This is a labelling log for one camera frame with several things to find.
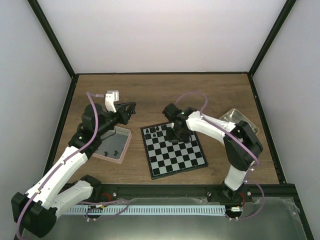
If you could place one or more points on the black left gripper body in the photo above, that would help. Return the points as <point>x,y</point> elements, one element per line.
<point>123,115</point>

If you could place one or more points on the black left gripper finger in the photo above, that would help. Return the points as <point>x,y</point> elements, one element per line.
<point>130,110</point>
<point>126,104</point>

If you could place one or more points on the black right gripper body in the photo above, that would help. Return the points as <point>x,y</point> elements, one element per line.
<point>177,135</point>

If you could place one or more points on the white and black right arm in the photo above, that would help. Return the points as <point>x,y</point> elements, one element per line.
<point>241,144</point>

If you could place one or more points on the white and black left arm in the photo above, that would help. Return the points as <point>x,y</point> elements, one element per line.
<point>38,209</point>

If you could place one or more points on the pile of black chess pieces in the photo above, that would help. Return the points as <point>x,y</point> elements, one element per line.
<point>115,153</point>

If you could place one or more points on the black and silver chessboard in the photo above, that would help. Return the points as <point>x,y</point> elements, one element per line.
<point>165,158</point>

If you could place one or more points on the pink tray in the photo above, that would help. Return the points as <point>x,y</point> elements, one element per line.
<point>114,140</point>

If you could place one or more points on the gold metal tin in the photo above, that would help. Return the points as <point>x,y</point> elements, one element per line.
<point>235,116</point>

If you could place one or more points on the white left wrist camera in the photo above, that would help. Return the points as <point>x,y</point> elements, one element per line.
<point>110,98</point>

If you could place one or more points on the light blue slotted cable duct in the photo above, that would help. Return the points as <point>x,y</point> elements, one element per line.
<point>148,210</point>

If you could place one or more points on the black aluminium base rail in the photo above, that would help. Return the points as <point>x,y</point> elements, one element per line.
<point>214,193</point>

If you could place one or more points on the black frame post left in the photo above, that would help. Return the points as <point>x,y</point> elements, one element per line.
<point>40,15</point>

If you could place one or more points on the black frame post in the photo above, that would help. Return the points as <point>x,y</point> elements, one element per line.
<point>40,15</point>
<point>276,27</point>

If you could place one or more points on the black frame post right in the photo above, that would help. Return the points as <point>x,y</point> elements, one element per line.
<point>276,27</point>

